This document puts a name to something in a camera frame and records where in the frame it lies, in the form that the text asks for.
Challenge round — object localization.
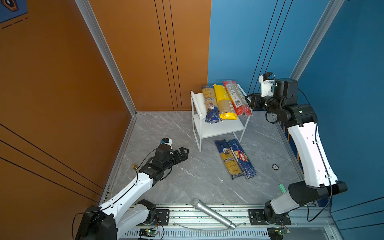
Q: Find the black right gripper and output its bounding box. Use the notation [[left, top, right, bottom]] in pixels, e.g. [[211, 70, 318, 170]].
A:
[[246, 92, 285, 117]]

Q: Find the red spaghetti package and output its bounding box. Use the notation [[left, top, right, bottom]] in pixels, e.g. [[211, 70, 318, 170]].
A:
[[223, 81, 252, 117]]

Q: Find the yellow spaghetti package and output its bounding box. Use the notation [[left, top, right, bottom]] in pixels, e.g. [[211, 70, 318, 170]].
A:
[[214, 85, 238, 120]]

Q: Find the yellow blue-top spaghetti bag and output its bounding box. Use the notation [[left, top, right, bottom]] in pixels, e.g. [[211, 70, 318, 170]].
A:
[[202, 86, 221, 124]]

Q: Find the blue yellow spaghetti bag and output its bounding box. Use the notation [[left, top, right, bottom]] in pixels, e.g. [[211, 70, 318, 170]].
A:
[[215, 140, 243, 180]]

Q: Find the dark blue Barilla spaghetti box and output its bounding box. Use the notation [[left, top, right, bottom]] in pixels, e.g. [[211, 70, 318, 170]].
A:
[[228, 139, 257, 179]]

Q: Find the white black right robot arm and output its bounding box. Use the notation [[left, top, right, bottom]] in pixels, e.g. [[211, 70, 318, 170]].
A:
[[246, 73, 348, 225]]

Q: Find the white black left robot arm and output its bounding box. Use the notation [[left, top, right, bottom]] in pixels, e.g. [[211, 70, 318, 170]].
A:
[[71, 139, 189, 240]]

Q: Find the white two-tier metal shelf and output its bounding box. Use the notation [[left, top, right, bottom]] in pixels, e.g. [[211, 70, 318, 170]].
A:
[[191, 91, 251, 152]]

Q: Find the silver microphone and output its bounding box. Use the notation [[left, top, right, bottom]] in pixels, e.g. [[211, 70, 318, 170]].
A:
[[192, 199, 236, 230]]

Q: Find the small round floor disc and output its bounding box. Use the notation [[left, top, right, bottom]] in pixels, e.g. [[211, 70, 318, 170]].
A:
[[272, 164, 279, 171]]

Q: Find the green circuit board left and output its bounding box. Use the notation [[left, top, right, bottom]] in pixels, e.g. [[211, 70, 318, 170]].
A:
[[139, 229, 159, 240]]

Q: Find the small green lego strip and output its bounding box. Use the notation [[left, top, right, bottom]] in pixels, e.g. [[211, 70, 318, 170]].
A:
[[279, 184, 287, 194]]

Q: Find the circuit board right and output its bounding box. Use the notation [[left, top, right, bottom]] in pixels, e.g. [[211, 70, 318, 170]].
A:
[[267, 229, 291, 240]]

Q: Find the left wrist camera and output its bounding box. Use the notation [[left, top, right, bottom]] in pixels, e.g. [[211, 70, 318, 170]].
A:
[[161, 138, 173, 147]]

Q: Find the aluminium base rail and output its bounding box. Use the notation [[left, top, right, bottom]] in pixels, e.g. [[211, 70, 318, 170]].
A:
[[119, 204, 342, 240]]

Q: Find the aluminium corner post right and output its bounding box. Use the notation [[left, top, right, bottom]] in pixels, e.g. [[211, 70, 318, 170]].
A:
[[290, 0, 345, 80]]

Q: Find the aluminium corner post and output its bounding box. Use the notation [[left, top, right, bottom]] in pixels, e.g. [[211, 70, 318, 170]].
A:
[[75, 0, 137, 117], [290, 0, 345, 80]]

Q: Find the aluminium corner post left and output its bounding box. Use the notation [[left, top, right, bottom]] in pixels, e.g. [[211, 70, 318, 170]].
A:
[[75, 0, 137, 117]]

